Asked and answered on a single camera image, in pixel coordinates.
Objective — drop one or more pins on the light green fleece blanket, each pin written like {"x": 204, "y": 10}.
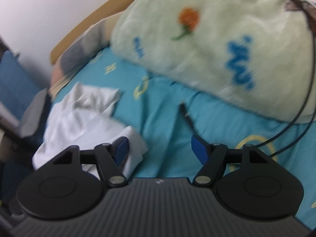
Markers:
{"x": 254, "y": 54}

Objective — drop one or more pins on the white zip-up garment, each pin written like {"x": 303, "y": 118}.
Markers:
{"x": 84, "y": 118}

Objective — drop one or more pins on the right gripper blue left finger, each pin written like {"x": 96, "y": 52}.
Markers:
{"x": 110, "y": 159}

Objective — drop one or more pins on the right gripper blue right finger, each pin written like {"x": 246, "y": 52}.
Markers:
{"x": 213, "y": 160}

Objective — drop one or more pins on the turquoise patterned bed sheet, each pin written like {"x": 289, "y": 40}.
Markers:
{"x": 150, "y": 104}

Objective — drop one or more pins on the blue covered chair right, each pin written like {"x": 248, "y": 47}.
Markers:
{"x": 17, "y": 88}

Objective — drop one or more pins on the mustard yellow headboard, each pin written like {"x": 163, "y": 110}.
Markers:
{"x": 107, "y": 9}

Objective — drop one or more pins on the grey folded cloth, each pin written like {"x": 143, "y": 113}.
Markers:
{"x": 34, "y": 119}

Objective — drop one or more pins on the striped pastel pillow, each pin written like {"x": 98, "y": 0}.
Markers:
{"x": 80, "y": 52}

